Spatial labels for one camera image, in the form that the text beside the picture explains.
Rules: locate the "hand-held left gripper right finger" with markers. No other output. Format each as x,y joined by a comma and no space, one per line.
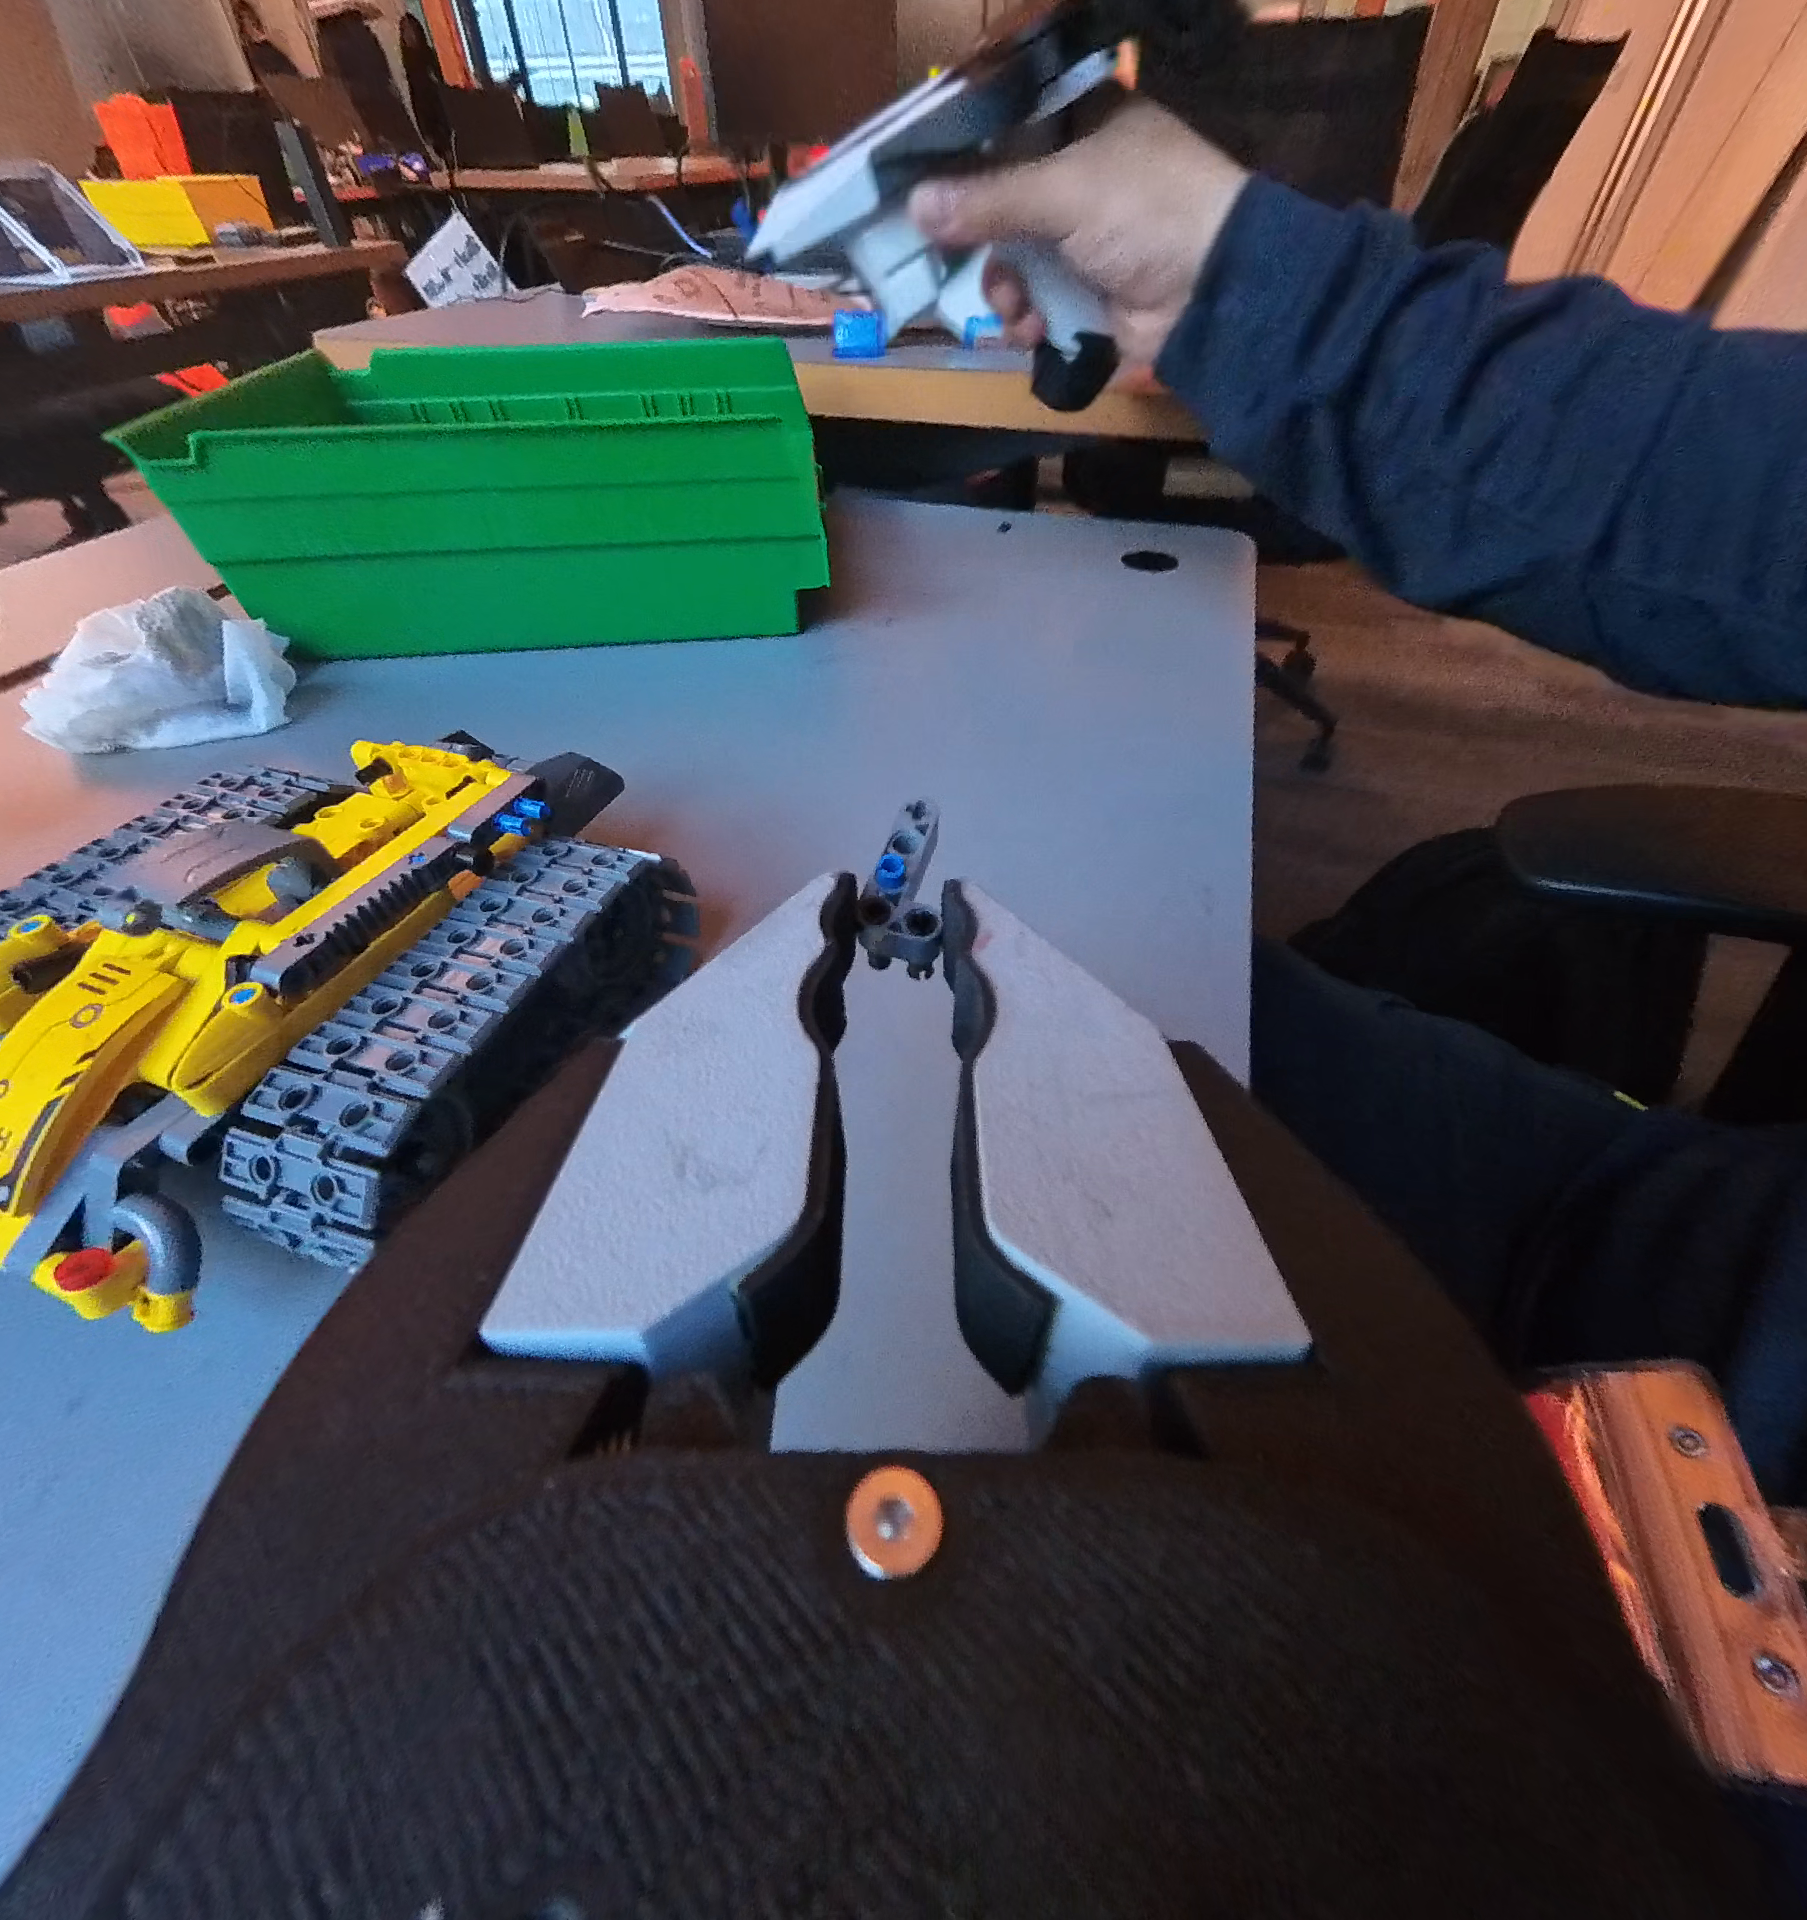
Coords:
1129,1185

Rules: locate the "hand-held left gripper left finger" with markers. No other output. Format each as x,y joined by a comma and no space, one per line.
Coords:
663,1185

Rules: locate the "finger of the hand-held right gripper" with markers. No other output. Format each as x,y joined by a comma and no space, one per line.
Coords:
845,188

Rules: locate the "grey toy beam blue pins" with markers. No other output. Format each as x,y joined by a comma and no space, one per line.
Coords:
905,900

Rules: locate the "yellow toy tracked robot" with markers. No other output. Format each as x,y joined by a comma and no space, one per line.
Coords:
245,990

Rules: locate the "person's right forearm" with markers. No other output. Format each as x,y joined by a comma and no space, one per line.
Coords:
1518,451

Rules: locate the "grey desk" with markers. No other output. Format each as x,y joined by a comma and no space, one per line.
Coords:
994,721

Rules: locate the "person's right hand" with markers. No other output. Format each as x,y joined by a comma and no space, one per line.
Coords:
1129,211

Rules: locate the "small blue cube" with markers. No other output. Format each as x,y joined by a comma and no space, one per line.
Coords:
858,334

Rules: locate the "printed paper sheet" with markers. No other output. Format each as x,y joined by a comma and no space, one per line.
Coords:
709,296

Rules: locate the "grey topped back table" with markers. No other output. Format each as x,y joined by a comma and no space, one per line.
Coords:
933,390

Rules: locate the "distant paned window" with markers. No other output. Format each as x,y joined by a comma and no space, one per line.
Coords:
573,45

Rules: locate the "white sign card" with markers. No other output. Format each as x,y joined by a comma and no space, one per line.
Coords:
453,263

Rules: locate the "green plastic bin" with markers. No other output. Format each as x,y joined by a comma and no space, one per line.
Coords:
514,497

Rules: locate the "black office chair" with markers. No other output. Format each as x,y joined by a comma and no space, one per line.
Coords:
1294,675

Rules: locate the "black chair armrest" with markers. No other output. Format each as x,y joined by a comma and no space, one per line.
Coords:
1682,854

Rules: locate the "yellow storage bin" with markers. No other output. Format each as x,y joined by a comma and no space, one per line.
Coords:
176,211

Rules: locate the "orange storage bin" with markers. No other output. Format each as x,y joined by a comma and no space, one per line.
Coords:
142,136

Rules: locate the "white crumpled tissue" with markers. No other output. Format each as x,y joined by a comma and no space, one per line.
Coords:
152,675

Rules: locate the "clear acrylic stand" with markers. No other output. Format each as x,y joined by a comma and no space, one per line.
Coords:
35,225

